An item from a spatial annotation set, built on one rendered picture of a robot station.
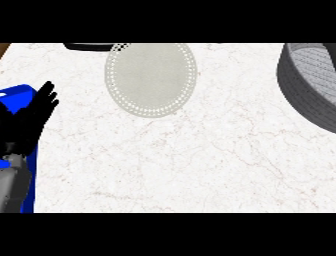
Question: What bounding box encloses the grey oval placemat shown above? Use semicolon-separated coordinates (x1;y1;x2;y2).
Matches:
103;43;199;119

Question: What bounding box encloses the grey wicker basket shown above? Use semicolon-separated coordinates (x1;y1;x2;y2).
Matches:
276;43;336;138

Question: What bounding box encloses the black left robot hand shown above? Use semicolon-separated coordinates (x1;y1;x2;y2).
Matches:
0;80;60;160

